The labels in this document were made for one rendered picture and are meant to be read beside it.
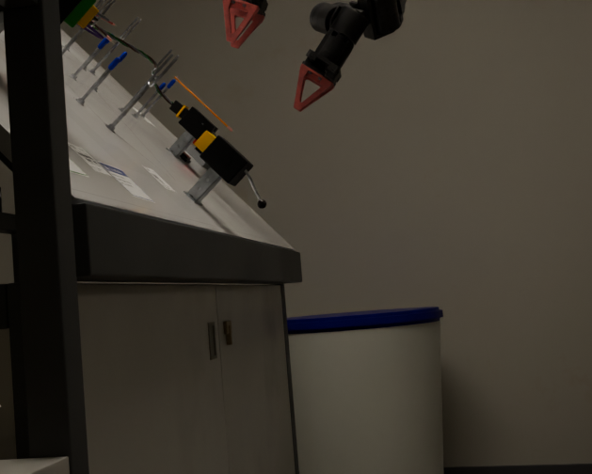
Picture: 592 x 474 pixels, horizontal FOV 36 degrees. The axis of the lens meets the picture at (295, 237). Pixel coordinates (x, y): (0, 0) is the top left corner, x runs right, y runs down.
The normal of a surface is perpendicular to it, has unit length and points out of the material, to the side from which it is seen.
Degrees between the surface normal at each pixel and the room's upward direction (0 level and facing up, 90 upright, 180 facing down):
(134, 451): 90
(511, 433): 90
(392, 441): 94
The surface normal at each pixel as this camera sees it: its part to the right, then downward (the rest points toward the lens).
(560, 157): -0.29, -0.04
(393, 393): 0.32, -0.03
